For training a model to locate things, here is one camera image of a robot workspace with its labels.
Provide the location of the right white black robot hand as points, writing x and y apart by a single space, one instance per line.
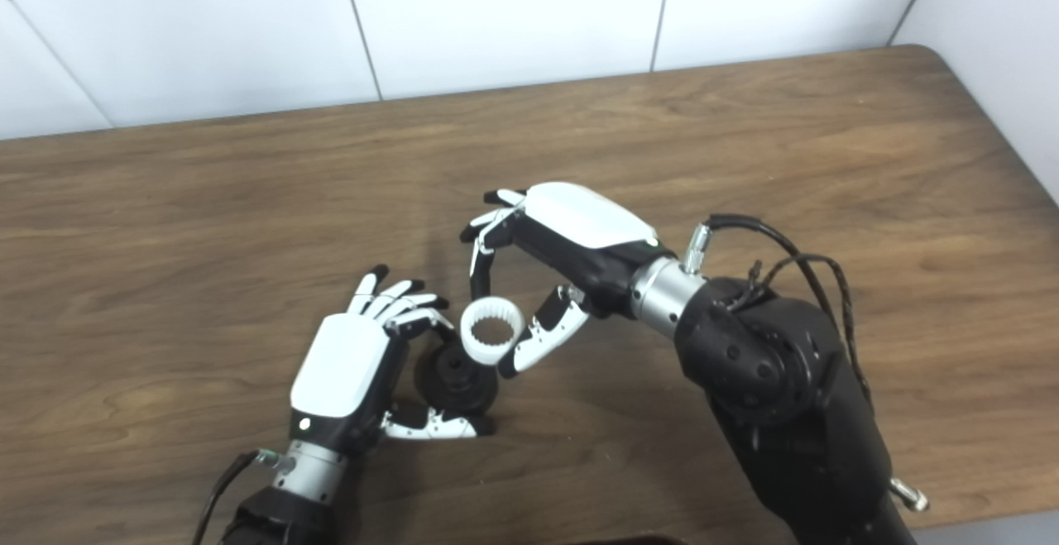
579 218

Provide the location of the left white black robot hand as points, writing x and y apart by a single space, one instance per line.
339 363

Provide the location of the round black part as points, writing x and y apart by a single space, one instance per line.
451 384

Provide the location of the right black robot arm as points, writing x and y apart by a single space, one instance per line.
786 396

